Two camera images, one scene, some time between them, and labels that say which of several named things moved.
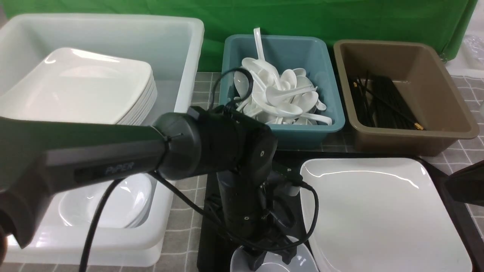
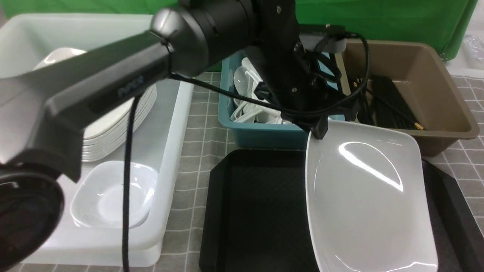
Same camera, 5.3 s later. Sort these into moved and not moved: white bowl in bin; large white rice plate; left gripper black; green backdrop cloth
Moved: large white rice plate; left gripper black
Not moved: green backdrop cloth; white bowl in bin
